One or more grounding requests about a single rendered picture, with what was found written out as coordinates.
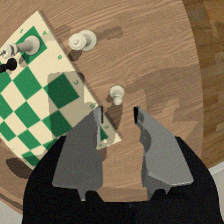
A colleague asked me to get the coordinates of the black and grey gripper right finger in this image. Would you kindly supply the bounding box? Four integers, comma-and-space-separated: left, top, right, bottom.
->
134, 106, 224, 224

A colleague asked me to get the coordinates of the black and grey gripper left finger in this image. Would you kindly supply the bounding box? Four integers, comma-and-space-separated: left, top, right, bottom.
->
21, 105, 103, 224

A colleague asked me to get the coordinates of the black pawn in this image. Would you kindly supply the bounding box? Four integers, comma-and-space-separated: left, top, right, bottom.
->
0, 58, 17, 73

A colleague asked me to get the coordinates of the green and cream chessboard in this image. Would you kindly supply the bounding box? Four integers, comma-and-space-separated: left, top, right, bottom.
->
0, 11, 121, 170

